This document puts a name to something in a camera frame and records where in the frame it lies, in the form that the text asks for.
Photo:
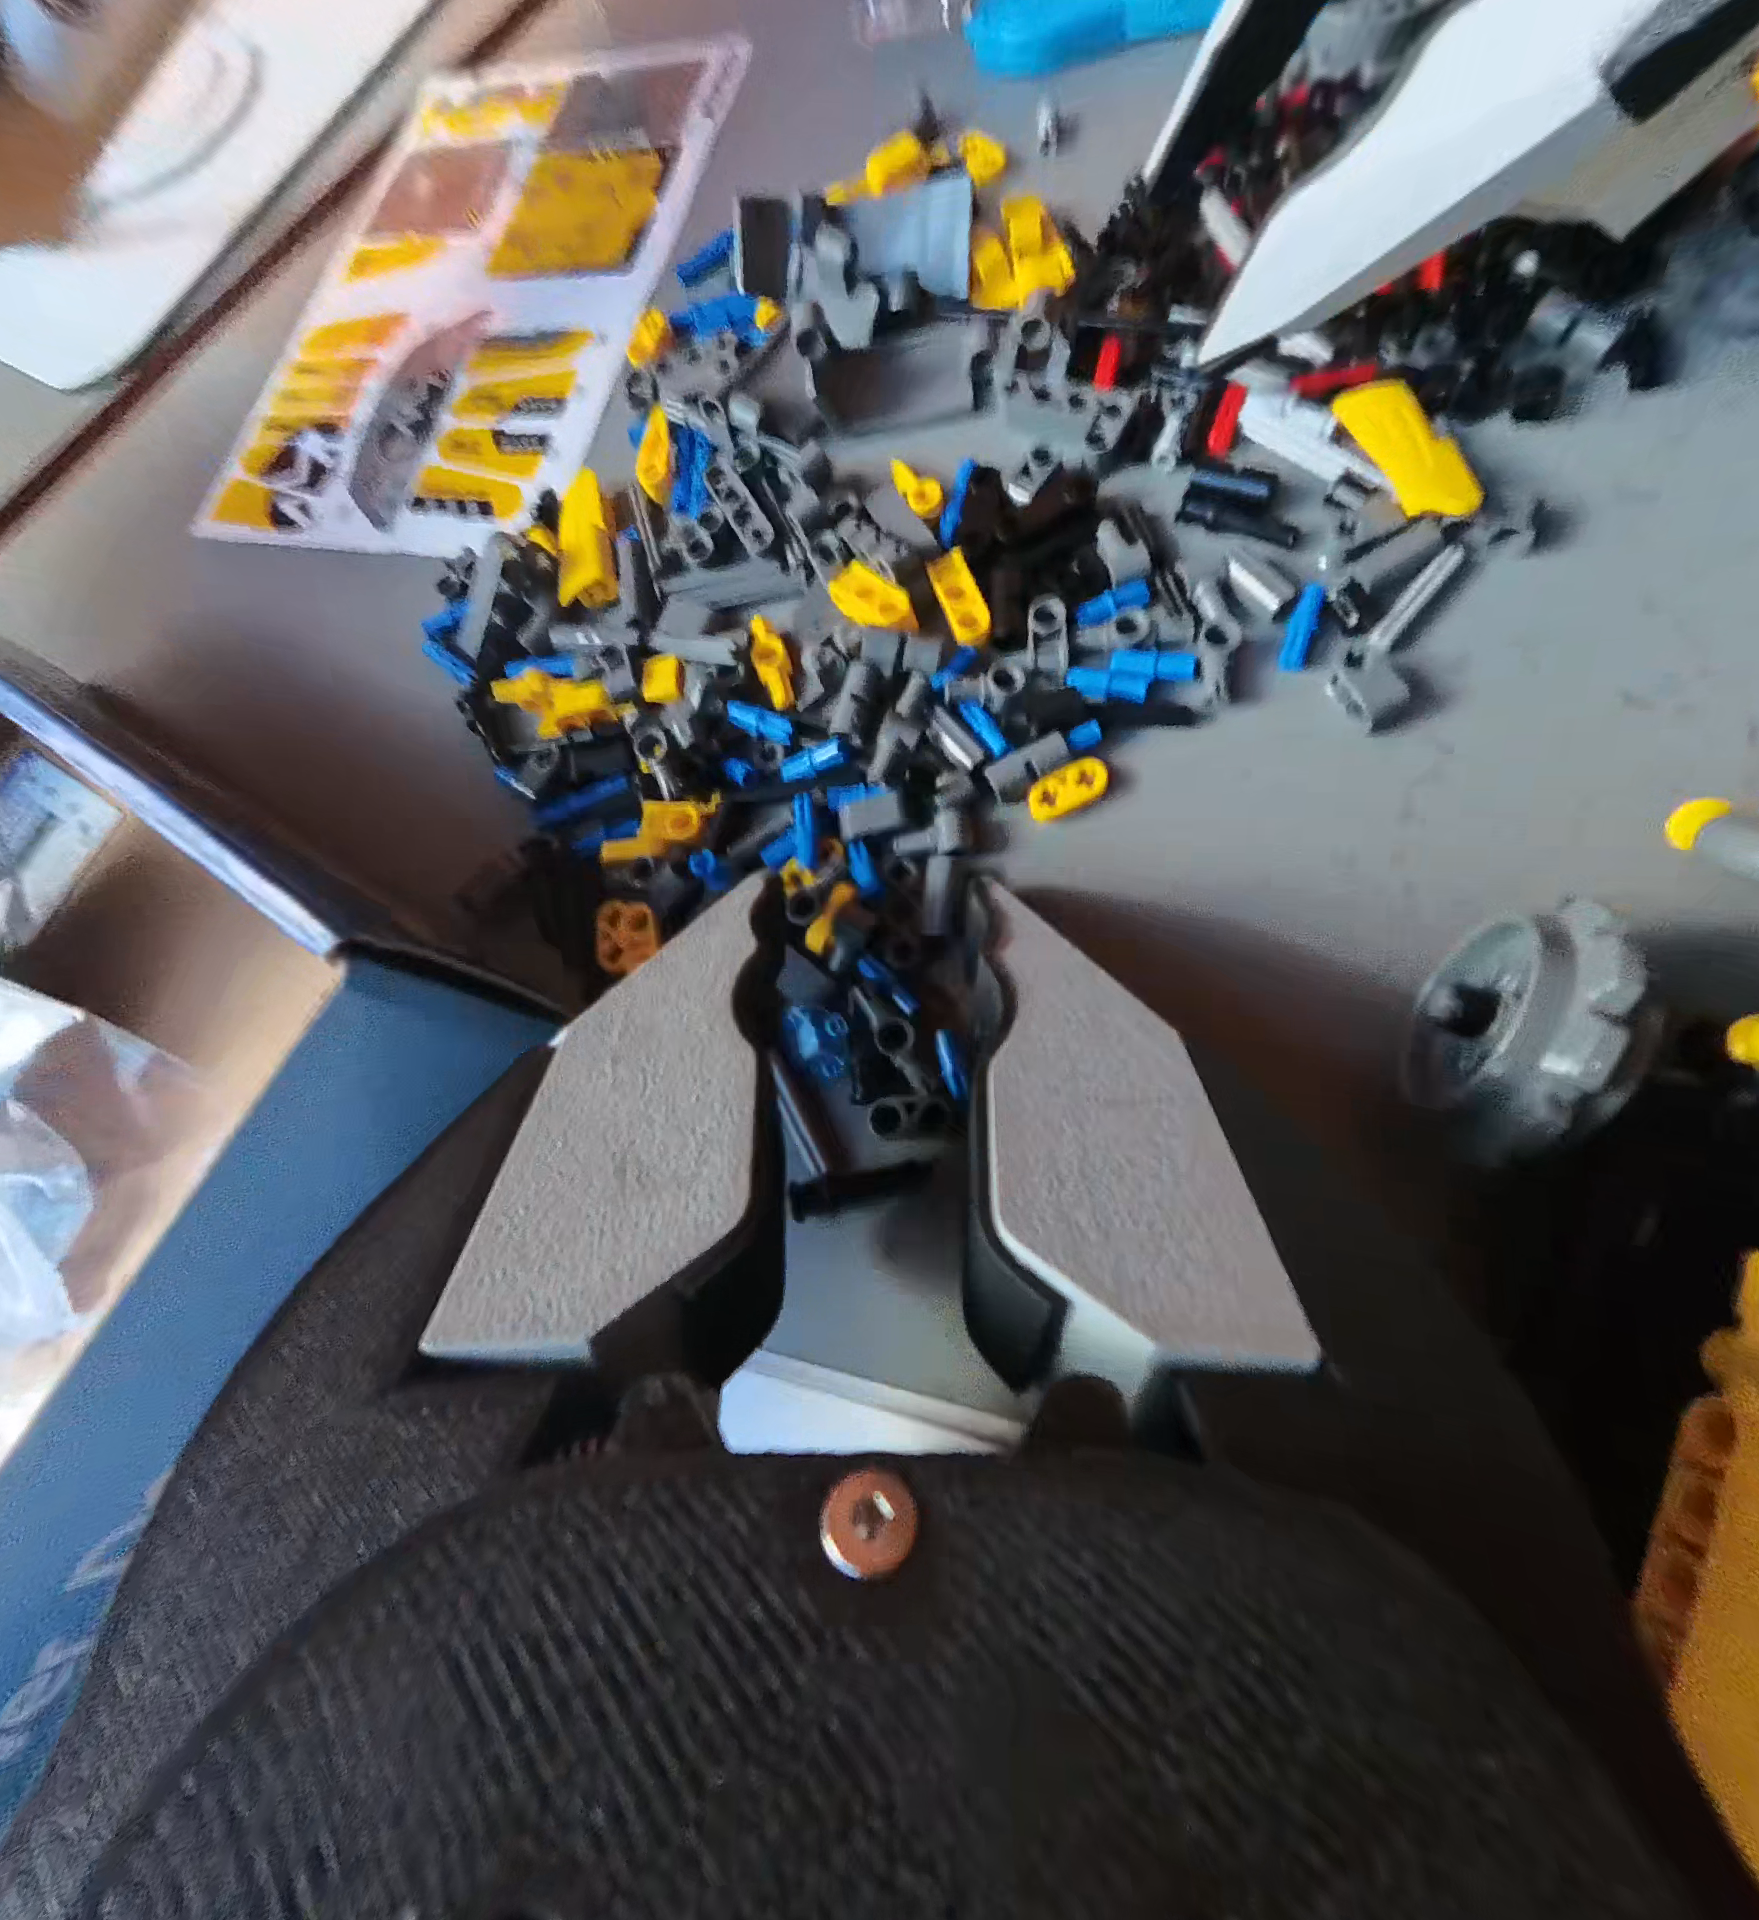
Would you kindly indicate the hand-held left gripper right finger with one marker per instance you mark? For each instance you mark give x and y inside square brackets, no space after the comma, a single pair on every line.
[1121,1200]

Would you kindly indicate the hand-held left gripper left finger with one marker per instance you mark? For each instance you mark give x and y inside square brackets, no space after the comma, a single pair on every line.
[609,1185]

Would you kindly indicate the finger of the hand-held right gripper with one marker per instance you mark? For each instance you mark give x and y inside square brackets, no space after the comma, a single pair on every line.
[1240,45]
[1418,165]

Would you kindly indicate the grey desk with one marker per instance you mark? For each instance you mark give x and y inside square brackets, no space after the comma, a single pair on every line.
[1571,629]

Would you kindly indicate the yellow rounded bullet piece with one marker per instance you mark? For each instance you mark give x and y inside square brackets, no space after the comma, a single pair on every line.
[1404,449]

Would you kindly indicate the blue cardboard box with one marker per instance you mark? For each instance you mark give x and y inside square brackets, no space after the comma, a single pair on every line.
[296,1200]

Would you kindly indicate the dark curved panel piece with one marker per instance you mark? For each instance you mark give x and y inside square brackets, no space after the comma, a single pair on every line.
[894,254]

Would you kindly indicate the clear plastic bag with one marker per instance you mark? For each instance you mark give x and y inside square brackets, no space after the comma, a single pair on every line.
[8,1200]

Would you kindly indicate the pile of small building pieces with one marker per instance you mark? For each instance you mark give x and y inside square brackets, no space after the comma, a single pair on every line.
[851,599]

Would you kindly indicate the yellow sticker sheet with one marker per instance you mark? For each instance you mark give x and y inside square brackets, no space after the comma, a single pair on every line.
[550,225]

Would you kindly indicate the white flat tray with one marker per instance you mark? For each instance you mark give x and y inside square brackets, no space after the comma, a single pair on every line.
[219,254]

